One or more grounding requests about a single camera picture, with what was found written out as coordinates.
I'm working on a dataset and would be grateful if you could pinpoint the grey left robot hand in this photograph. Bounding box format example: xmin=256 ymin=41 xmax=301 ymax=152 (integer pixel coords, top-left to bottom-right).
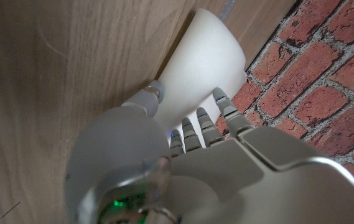
xmin=64 ymin=80 xmax=354 ymax=224

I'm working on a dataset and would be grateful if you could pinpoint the cream memory foam sheet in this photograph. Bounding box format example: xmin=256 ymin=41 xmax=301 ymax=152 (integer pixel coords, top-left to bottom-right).
xmin=153 ymin=8 xmax=248 ymax=147

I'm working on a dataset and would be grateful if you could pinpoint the printed brick backdrop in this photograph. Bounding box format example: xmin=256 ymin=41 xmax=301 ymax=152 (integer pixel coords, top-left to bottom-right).
xmin=215 ymin=0 xmax=354 ymax=203

